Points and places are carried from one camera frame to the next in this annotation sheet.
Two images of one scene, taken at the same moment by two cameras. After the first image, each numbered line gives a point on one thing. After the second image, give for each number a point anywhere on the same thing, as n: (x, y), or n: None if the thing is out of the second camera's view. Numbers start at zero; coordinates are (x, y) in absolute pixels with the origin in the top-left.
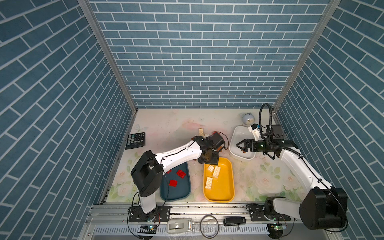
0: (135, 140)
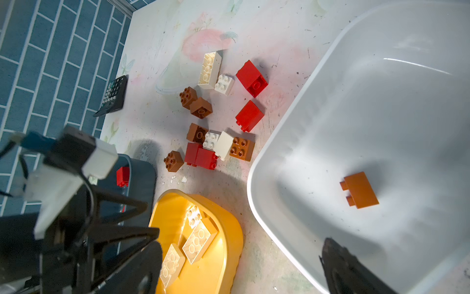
0: (114, 97)
